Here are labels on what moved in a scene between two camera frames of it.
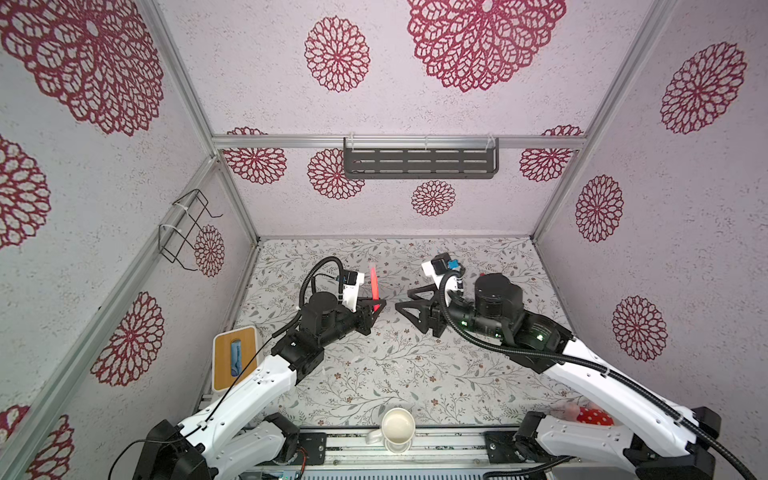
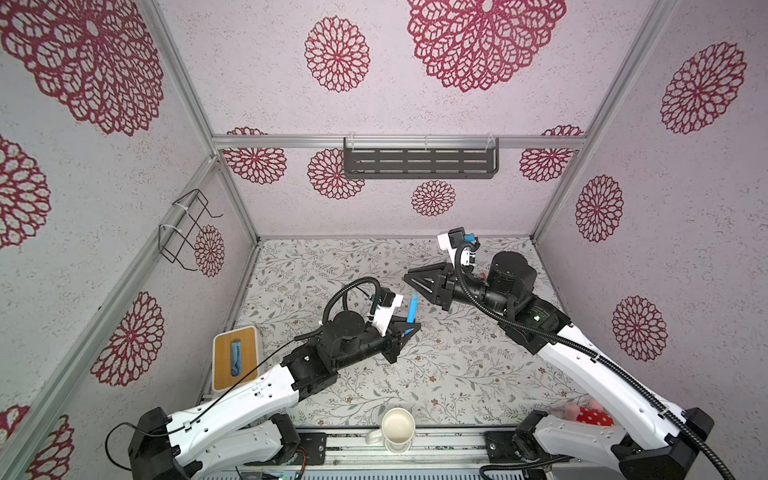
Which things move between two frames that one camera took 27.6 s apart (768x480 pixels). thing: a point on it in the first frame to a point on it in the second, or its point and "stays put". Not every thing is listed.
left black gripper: x=363 y=313 to x=394 y=344
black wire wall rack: x=187 y=212 stays put
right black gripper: x=428 y=307 to x=441 y=292
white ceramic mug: x=397 y=430 stays put
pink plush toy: x=588 y=413 stays put
